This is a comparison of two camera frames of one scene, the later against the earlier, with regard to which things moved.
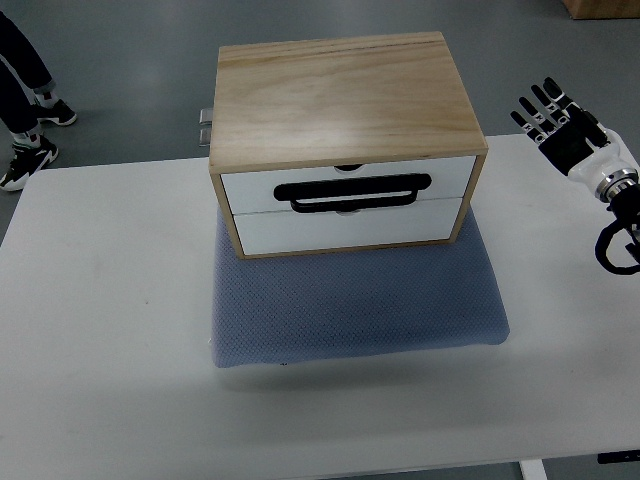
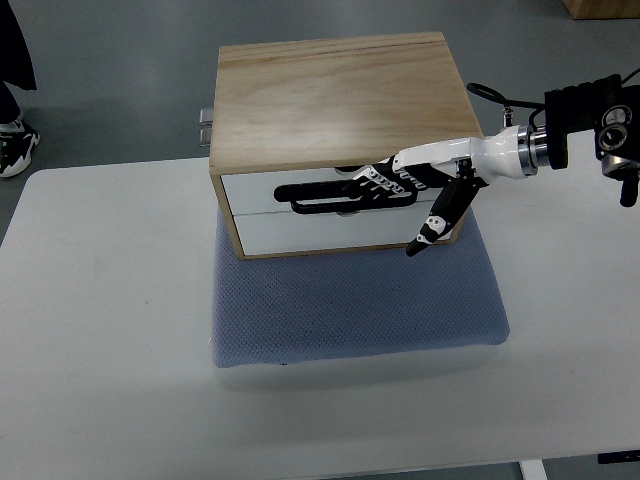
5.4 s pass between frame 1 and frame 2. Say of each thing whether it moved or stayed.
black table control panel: stayed
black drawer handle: stayed
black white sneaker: moved
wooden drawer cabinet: stayed
